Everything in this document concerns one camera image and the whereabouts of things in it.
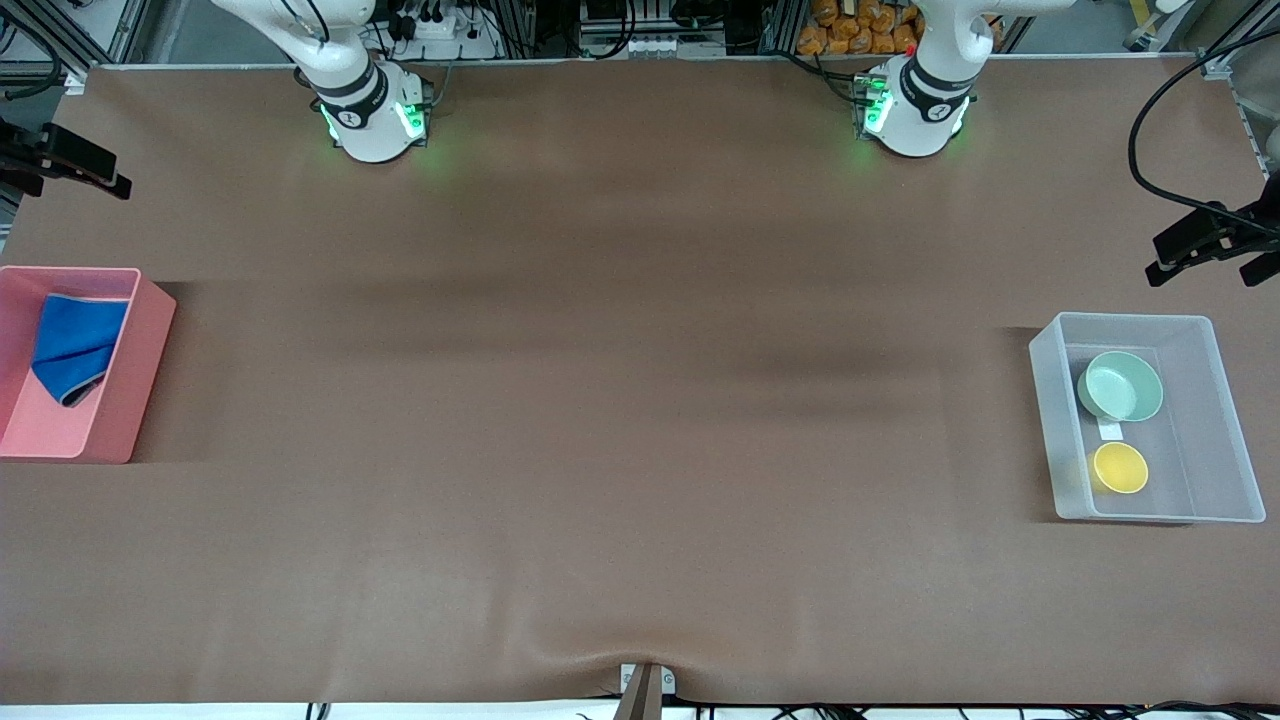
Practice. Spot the pink plastic bin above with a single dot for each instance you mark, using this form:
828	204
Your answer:
120	400

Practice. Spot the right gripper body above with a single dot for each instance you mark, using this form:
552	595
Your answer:
22	160

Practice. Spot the white label sticker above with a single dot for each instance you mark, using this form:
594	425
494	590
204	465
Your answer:
1111	432

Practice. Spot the metal table edge bracket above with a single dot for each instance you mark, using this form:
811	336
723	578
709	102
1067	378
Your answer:
645	685

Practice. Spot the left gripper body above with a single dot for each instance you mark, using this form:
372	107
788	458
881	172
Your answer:
1258	222

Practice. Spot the grey equipment box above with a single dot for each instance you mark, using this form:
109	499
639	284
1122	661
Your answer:
650	30

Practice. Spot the blue microfibre cloth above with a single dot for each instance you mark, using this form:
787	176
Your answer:
75	345

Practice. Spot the clear plastic bin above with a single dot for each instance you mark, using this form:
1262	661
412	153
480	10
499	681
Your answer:
1200	450

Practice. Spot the yellow cup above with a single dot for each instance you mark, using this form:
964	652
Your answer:
1120	468

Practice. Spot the pale green bowl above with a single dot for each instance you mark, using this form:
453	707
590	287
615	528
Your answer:
1122	388

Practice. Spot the white power strip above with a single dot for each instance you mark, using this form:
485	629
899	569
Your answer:
440	35

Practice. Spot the orange packaged goods pile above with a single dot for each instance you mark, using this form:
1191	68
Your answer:
860	30

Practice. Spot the white table corner bracket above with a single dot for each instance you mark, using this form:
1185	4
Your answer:
76	84

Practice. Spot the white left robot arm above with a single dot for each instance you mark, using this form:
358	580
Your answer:
915	115

